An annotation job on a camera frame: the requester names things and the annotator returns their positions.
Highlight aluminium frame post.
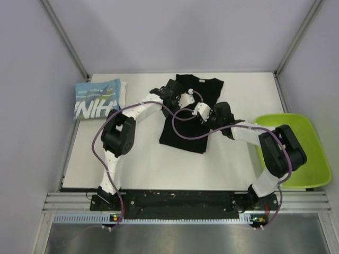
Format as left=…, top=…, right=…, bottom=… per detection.
left=274, top=0, right=325, bottom=78
left=39, top=0, right=91, bottom=81

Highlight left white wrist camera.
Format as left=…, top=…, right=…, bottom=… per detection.
left=178, top=88, right=195, bottom=109

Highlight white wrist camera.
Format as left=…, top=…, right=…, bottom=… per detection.
left=192, top=102, right=211, bottom=122
left=178, top=88, right=195, bottom=109

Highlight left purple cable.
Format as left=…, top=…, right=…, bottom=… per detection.
left=91, top=89, right=204, bottom=233

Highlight left aluminium frame post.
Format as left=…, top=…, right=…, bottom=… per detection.
left=39, top=0, right=91, bottom=81

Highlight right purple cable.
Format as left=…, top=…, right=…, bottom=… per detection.
left=172, top=106, right=294, bottom=230

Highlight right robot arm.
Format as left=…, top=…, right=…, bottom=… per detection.
left=194, top=102, right=307, bottom=210

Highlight green plastic bin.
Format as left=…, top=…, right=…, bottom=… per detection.
left=254, top=113, right=332, bottom=189

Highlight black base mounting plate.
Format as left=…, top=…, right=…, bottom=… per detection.
left=90, top=189, right=278, bottom=219

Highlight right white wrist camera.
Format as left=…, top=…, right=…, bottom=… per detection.
left=192, top=102, right=211, bottom=122

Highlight right aluminium frame post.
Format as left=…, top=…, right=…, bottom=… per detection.
left=274, top=0, right=325, bottom=78

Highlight black t shirt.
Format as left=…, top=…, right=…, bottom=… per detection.
left=159, top=74, right=224, bottom=154

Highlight aluminium front rail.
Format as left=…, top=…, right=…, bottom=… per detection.
left=42, top=191, right=332, bottom=213

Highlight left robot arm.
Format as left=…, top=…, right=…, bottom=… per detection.
left=93, top=79, right=186, bottom=210

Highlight purple cable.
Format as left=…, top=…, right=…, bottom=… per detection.
left=91, top=89, right=204, bottom=233
left=172, top=106, right=294, bottom=230

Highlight folded blue printed t shirt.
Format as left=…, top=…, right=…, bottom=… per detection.
left=73, top=78, right=122, bottom=121

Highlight light blue cable duct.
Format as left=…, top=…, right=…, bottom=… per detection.
left=53, top=213, right=266, bottom=225

